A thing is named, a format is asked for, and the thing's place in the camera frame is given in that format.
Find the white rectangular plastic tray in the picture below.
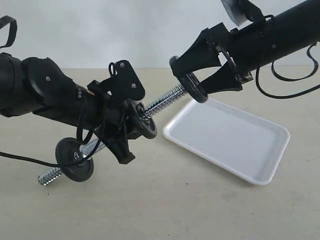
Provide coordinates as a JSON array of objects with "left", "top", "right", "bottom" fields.
[{"left": 162, "top": 98, "right": 291, "bottom": 186}]

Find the chrome threaded dumbbell bar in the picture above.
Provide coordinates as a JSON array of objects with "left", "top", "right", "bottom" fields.
[{"left": 37, "top": 84, "right": 187, "bottom": 186}]

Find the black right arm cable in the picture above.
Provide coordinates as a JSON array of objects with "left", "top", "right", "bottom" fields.
[{"left": 239, "top": 0, "right": 320, "bottom": 99}]

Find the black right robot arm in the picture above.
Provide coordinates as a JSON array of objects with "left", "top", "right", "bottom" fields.
[{"left": 169, "top": 0, "right": 320, "bottom": 102}]

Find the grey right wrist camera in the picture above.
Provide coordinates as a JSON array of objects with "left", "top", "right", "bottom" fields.
[{"left": 221, "top": 0, "right": 248, "bottom": 27}]

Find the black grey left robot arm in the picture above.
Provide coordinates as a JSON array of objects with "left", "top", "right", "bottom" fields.
[{"left": 0, "top": 52, "right": 157, "bottom": 164}]

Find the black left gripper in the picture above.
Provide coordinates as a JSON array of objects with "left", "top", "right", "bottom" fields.
[{"left": 77, "top": 59, "right": 148, "bottom": 165}]

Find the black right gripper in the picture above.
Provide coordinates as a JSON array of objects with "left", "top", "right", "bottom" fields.
[{"left": 169, "top": 23, "right": 254, "bottom": 95}]

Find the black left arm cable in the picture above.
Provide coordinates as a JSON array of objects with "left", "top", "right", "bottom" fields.
[{"left": 0, "top": 15, "right": 126, "bottom": 171}]

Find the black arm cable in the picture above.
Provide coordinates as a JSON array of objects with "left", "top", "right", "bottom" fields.
[
  {"left": 239, "top": 0, "right": 320, "bottom": 99},
  {"left": 0, "top": 15, "right": 126, "bottom": 171}
]

